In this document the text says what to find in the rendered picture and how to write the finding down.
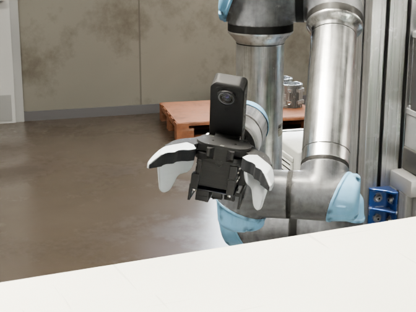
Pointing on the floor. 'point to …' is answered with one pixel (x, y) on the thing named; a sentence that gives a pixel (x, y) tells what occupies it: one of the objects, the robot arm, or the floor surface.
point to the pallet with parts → (179, 127)
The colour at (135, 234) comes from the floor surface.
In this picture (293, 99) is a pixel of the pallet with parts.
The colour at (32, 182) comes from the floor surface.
